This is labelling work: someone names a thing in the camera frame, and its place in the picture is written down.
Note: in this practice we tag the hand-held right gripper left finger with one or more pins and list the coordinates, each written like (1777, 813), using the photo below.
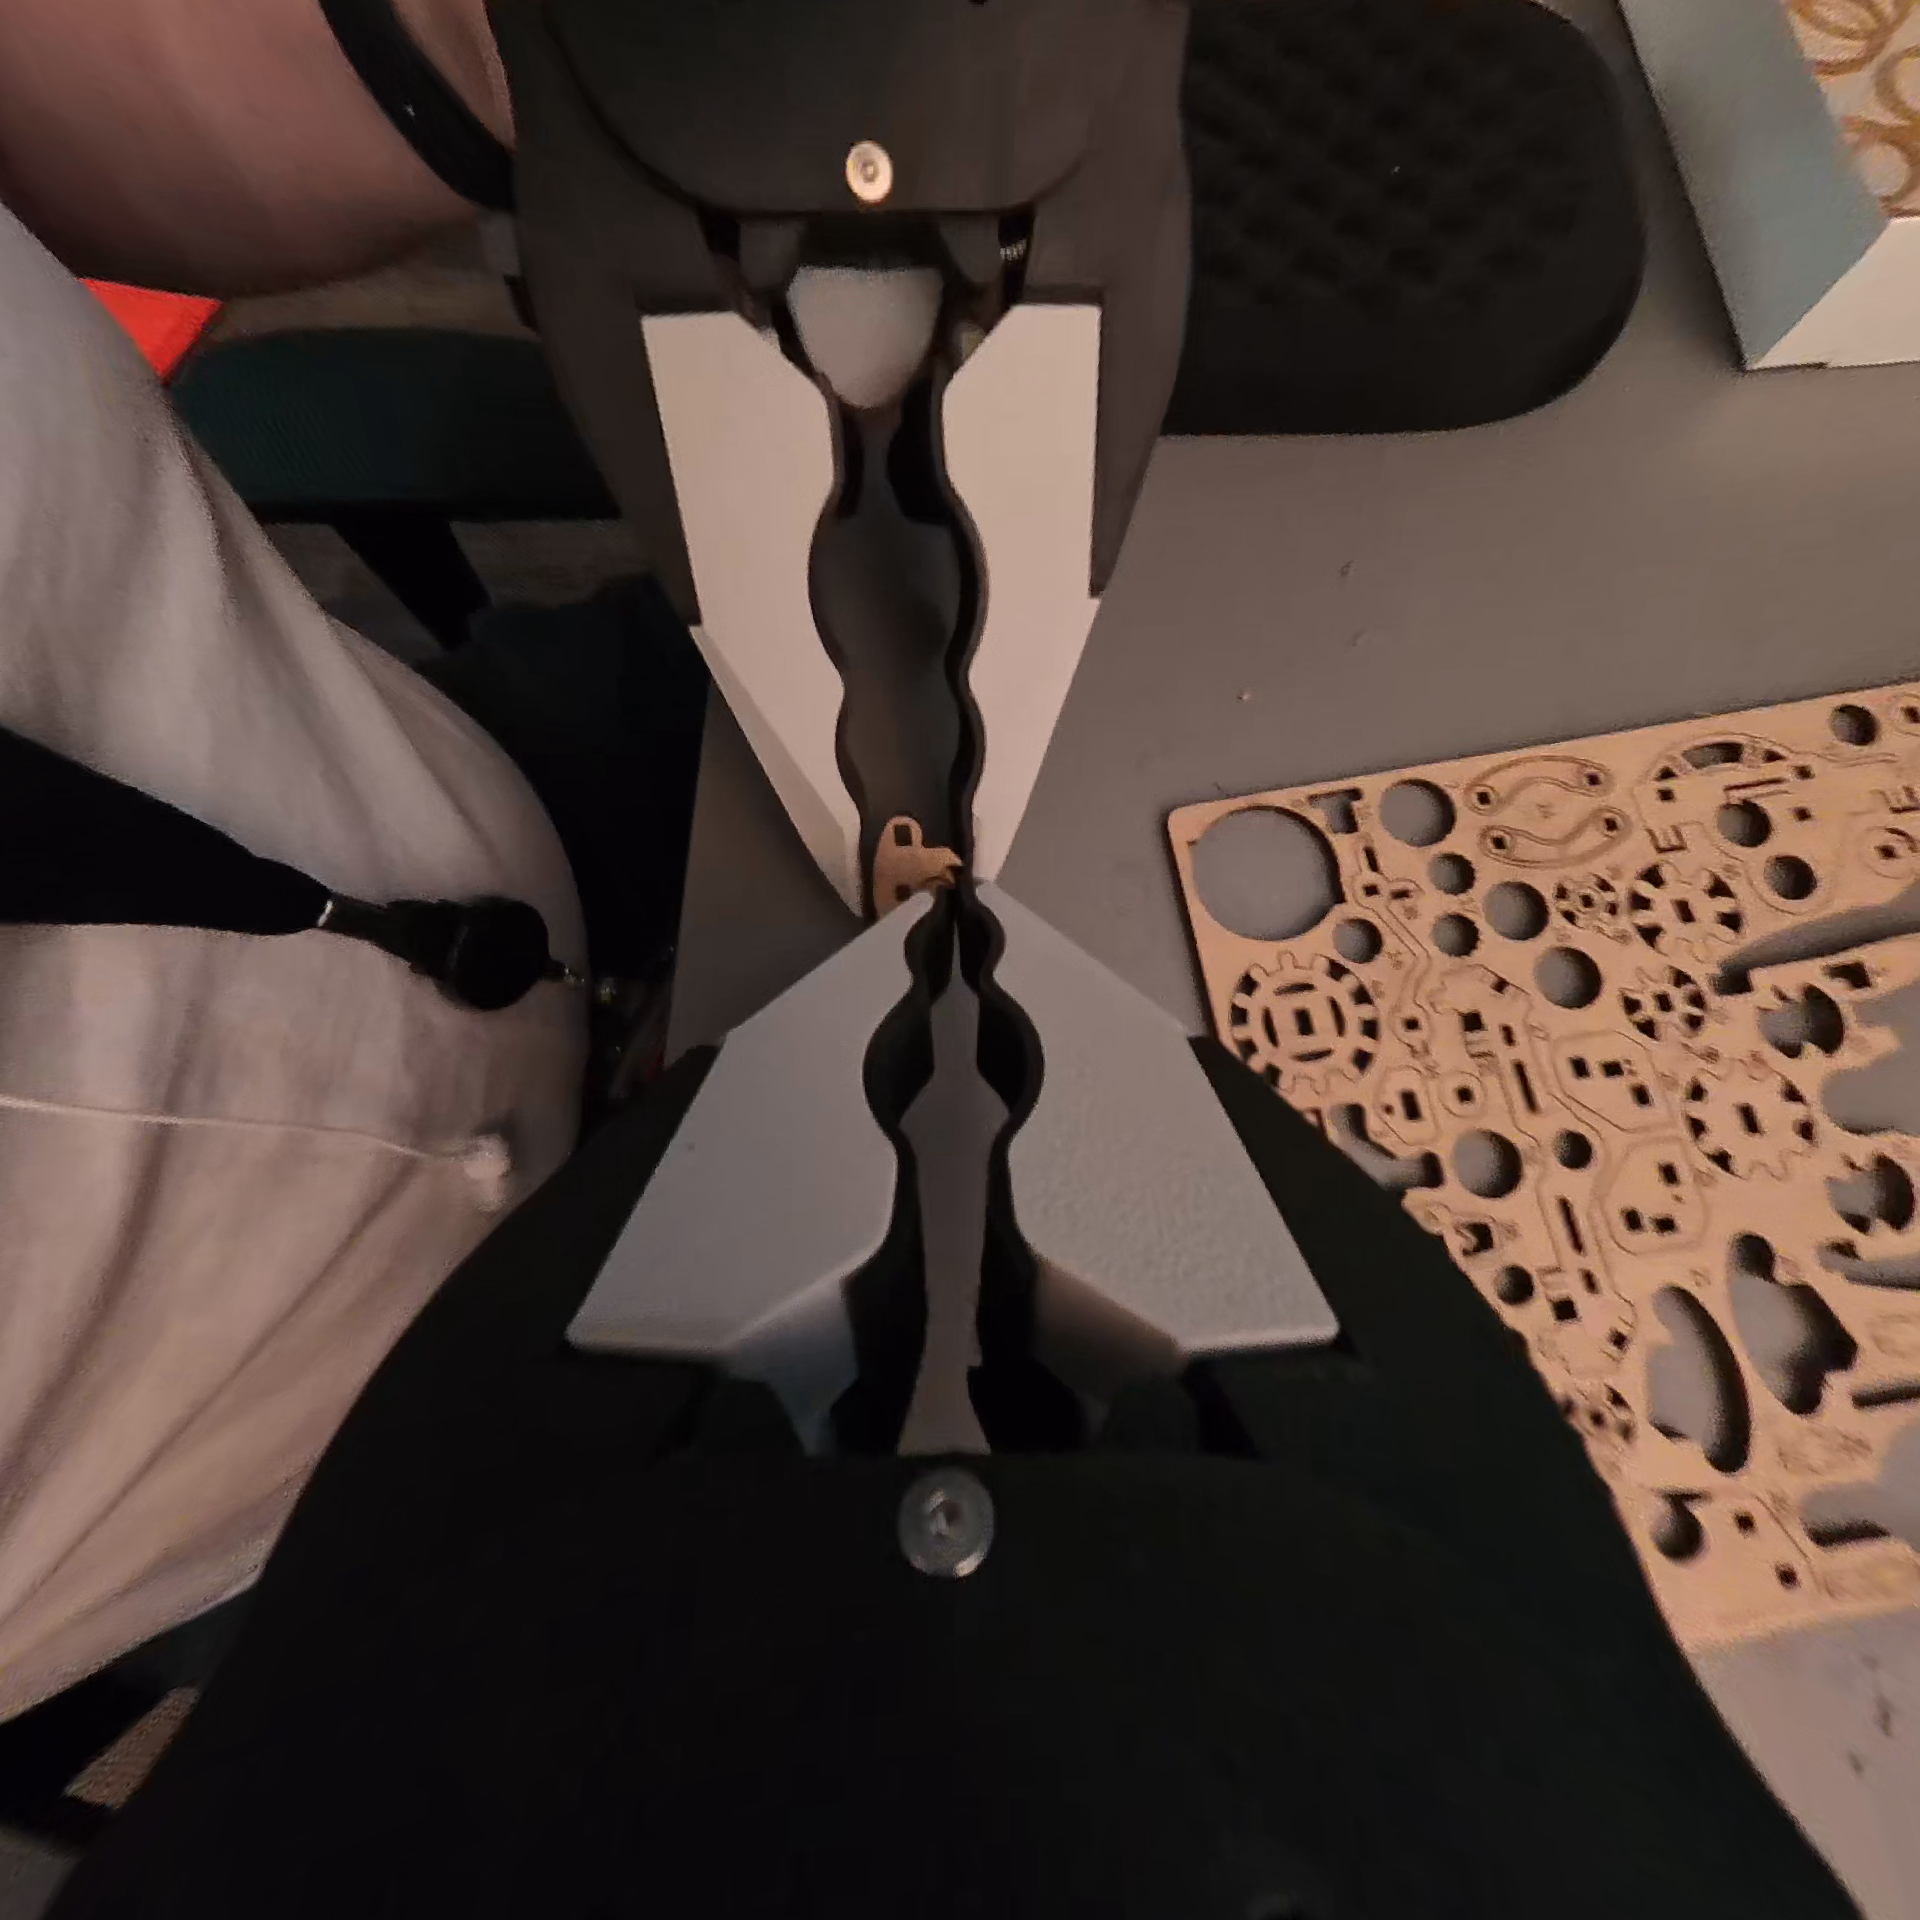
(750, 1200)

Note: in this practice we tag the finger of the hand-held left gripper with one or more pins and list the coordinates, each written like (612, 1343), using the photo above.
(1035, 511)
(720, 524)

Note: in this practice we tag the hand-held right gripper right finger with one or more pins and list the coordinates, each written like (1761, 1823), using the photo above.
(1141, 1200)

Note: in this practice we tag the small wooden model part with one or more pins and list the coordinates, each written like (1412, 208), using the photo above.
(913, 863)

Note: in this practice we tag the person's left forearm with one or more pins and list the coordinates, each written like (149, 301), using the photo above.
(194, 119)

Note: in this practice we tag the laser-cut wooden parts sheet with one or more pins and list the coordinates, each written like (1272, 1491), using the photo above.
(1499, 973)

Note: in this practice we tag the dark green chair seat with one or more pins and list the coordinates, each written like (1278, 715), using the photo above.
(389, 421)

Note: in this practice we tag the black badge reel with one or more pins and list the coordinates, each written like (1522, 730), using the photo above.
(480, 949)

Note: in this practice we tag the black wrist band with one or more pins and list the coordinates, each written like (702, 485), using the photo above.
(434, 106)

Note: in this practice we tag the black padded wrist rest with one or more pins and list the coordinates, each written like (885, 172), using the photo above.
(1394, 225)

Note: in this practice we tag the orange object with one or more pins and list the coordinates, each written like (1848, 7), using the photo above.
(149, 322)

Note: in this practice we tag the pale blue cardboard box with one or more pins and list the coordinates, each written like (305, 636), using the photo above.
(1756, 194)

